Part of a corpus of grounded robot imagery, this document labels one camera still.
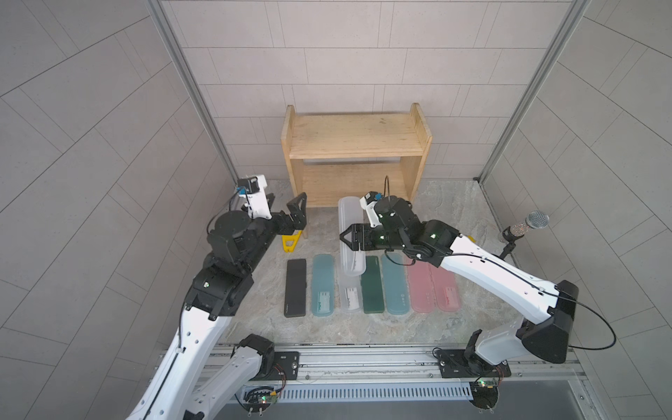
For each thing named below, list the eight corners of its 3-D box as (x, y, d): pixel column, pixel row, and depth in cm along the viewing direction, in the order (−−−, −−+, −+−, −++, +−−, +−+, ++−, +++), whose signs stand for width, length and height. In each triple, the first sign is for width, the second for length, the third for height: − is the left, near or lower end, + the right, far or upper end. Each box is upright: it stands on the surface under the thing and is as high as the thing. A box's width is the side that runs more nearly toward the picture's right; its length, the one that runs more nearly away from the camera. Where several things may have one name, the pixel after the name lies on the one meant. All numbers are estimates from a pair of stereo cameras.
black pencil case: (284, 318, 81) (283, 316, 79) (287, 262, 93) (286, 259, 91) (305, 315, 82) (304, 313, 80) (305, 261, 94) (305, 258, 92)
